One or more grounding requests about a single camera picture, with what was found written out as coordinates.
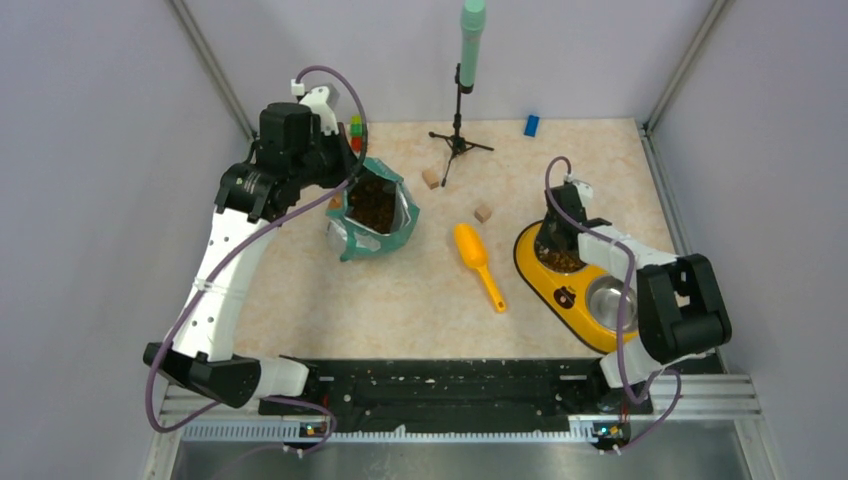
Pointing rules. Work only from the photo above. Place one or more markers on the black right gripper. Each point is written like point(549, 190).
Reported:
point(543, 237)

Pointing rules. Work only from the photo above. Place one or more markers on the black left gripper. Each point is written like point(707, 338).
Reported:
point(340, 144)

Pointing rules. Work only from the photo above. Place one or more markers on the yellow double pet bowl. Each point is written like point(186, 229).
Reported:
point(585, 300)

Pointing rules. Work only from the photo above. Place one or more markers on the yellow plastic scoop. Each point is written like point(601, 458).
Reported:
point(474, 255)

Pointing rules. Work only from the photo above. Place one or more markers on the green pet food bag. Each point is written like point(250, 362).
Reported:
point(351, 240)

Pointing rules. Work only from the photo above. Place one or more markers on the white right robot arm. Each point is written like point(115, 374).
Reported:
point(679, 305)

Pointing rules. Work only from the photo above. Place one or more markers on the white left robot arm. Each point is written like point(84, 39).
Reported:
point(198, 352)

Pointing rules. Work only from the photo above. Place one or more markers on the brown pet food kibble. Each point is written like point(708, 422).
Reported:
point(372, 203)

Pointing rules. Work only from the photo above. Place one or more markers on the colourful toy block stack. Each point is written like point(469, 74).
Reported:
point(356, 133)

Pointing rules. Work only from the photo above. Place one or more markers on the small wooden cube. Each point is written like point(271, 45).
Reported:
point(482, 213)

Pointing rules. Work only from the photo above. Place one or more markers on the blue small object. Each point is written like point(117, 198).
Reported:
point(531, 126)

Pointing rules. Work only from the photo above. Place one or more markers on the black tripod stand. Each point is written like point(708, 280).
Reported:
point(457, 143)

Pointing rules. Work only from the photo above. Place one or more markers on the rectangular wooden block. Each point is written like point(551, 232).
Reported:
point(431, 179)

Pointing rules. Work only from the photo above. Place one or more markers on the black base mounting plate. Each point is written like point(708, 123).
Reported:
point(476, 382)

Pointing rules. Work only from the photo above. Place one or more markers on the green cylinder on stand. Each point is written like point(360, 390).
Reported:
point(472, 24)

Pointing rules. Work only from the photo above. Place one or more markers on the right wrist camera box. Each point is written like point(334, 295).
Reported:
point(583, 189)

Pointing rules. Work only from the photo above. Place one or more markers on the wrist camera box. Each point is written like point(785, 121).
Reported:
point(583, 189)
point(321, 100)

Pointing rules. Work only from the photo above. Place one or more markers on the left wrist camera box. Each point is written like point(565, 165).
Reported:
point(321, 100)

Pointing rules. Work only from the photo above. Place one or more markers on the aluminium front rail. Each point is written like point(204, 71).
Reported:
point(690, 398)

